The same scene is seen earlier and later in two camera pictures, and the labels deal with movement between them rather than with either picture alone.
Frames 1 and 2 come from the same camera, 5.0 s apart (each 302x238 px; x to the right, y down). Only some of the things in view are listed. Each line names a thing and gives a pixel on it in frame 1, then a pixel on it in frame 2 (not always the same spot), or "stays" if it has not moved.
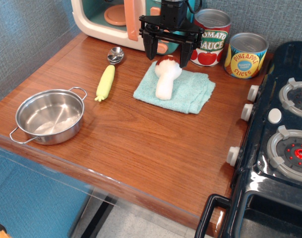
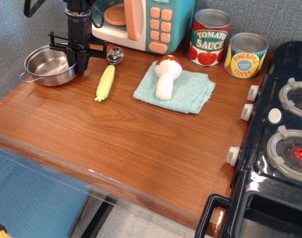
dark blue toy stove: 271,199 stays
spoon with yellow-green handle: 115,55 stays
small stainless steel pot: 54,117 -> 47,67
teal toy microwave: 117,22 stays
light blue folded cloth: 191,90 stays
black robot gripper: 173,24 -> 79,35
